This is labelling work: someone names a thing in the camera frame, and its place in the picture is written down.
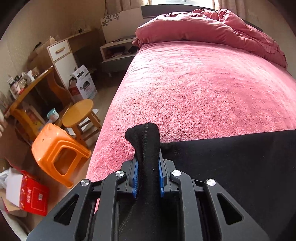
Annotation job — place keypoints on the pink bed sheet mattress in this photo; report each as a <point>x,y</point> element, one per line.
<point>191,91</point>

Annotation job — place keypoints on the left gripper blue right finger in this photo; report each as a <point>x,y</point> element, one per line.
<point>206,210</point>

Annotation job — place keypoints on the right floral curtain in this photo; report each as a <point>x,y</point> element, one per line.
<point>235,6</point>

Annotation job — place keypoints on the wooden desk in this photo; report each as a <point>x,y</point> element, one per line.
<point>31,107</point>

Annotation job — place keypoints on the white bedside nightstand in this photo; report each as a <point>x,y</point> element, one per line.
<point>118,55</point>

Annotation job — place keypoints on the floral curtain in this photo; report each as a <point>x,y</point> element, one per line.
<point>235,6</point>
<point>116,6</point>

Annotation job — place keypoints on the black embroidered pants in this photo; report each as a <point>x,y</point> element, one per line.
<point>235,188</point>

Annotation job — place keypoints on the red cardboard box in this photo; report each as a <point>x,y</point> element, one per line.
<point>24,192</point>

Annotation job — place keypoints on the white appliance box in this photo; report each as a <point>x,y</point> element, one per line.
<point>81,85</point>

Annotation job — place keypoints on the dark bed headboard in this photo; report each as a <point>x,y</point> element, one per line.
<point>175,10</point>

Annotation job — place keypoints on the round wooden stool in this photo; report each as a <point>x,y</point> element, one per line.
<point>81,114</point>

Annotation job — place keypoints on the orange plastic stool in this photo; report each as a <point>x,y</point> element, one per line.
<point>58,154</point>

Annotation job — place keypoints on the white floral headboard panel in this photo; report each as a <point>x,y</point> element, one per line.
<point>122,24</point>

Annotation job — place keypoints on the red crumpled duvet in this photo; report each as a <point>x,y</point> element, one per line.
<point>218,27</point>

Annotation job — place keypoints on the left floral curtain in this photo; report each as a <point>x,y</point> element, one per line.
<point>116,6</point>

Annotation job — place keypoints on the white drawer cabinet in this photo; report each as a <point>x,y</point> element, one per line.
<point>68,55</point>

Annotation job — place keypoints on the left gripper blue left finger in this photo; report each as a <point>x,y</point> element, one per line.
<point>90,210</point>

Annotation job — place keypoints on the teal lidded cup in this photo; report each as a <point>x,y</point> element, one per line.
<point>53,115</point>

